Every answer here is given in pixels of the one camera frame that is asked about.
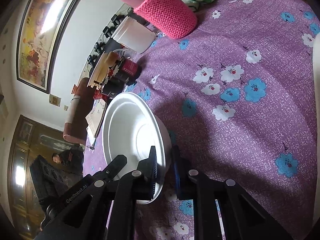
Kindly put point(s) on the framed painting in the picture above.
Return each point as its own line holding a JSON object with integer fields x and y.
{"x": 40, "y": 33}

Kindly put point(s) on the purple floral tablecloth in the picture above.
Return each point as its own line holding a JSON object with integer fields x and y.
{"x": 237, "y": 97}

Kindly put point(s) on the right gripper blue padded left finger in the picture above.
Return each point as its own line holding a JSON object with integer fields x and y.
{"x": 106, "y": 210}

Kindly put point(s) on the dark glass jar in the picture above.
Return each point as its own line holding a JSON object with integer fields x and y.
{"x": 128, "y": 70}

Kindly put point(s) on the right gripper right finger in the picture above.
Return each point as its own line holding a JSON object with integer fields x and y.
{"x": 222, "y": 209}

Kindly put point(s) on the large white foam bowl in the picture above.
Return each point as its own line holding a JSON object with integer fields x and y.
{"x": 130, "y": 128}

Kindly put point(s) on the seated man in black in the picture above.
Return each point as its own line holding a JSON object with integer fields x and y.
{"x": 71, "y": 158}

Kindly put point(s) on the open paper booklet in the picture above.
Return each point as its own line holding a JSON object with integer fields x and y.
{"x": 95, "y": 117}

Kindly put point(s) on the dark wooden cabinet doors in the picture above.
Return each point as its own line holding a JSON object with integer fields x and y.
{"x": 30, "y": 140}

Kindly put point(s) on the pink knit sleeved bottle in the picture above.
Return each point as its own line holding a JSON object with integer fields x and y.
{"x": 172, "y": 17}

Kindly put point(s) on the brown armchair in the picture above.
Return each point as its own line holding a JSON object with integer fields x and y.
{"x": 81, "y": 105}

